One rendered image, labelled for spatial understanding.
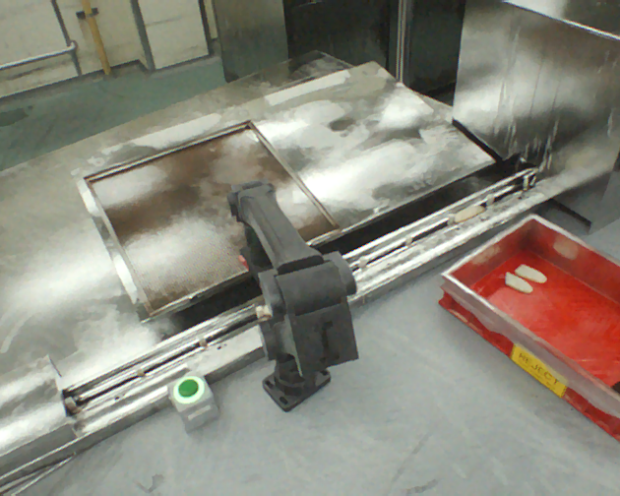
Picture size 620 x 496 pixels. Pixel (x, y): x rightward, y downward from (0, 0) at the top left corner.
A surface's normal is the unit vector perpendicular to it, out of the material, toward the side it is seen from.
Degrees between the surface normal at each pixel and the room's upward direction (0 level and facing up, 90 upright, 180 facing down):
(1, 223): 0
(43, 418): 0
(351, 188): 10
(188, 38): 90
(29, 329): 0
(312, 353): 65
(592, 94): 90
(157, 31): 90
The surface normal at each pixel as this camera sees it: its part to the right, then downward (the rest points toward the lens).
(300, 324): 0.25, 0.24
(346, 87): 0.03, -0.64
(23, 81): 0.52, 0.54
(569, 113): -0.85, 0.39
